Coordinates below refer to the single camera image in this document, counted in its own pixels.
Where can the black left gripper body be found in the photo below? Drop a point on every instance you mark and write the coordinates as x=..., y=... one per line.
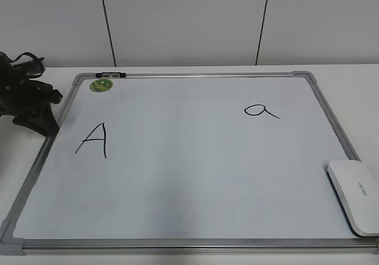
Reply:
x=19, y=84

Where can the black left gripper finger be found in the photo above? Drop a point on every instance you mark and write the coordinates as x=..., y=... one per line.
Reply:
x=50, y=94
x=40, y=119

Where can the white rectangular whiteboard eraser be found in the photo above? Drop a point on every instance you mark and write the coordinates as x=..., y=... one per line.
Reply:
x=358, y=194

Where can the round green magnet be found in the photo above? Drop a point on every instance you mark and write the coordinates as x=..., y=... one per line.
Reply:
x=101, y=85

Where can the black grey marker holder clip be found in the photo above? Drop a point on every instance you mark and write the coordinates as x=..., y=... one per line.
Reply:
x=110, y=74

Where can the white magnetic whiteboard grey frame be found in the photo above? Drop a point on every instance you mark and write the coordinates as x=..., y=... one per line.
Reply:
x=187, y=163

